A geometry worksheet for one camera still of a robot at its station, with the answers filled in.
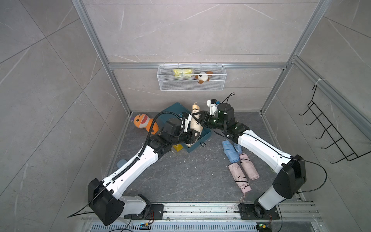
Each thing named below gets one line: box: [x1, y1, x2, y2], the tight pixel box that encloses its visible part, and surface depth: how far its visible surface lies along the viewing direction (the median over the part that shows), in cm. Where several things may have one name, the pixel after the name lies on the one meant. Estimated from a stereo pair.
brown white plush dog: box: [195, 71, 214, 86], surface depth 87 cm
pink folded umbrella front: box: [228, 162, 252, 194], surface depth 83 cm
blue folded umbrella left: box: [221, 140, 241, 163], surface depth 94 cm
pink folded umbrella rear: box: [239, 152, 260, 181], surface depth 87 cm
